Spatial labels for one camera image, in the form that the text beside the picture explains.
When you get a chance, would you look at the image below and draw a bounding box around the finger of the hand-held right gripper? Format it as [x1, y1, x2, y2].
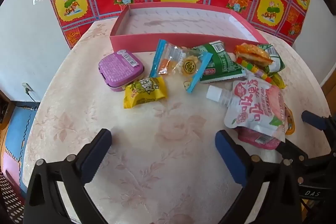
[276, 139, 309, 161]
[301, 111, 336, 132]

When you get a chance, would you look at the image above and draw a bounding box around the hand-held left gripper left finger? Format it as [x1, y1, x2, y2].
[24, 128, 113, 224]

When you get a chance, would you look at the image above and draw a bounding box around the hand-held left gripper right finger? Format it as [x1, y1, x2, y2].
[215, 130, 302, 224]

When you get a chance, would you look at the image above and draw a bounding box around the yellow snack packet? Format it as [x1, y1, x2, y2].
[123, 76, 168, 109]
[270, 72, 287, 89]

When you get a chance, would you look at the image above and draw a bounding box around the white pink jelly drink pouch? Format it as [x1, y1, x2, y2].
[206, 76, 286, 143]

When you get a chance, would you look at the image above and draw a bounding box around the green snack packet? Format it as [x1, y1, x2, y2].
[259, 43, 286, 75]
[192, 41, 247, 83]

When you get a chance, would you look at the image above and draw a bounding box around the colourful gummy candy packet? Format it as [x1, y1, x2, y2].
[236, 57, 275, 83]

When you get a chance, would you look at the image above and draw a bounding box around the orange bread packet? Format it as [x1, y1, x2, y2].
[234, 43, 275, 67]

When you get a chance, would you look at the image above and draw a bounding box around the purple plastic case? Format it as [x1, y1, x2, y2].
[98, 49, 145, 92]

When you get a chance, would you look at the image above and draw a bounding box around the clear blue-edged pastry packet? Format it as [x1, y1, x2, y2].
[149, 39, 214, 94]

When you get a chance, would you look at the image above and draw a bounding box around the pink cardboard box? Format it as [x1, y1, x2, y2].
[109, 2, 269, 52]

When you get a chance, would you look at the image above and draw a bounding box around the pink flat packet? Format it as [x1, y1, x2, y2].
[236, 127, 281, 149]

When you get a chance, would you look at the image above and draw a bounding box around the blue foam floor mat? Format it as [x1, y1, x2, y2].
[4, 106, 38, 161]

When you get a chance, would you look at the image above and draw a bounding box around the dark dotted cloth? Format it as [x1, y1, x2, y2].
[0, 172, 27, 224]

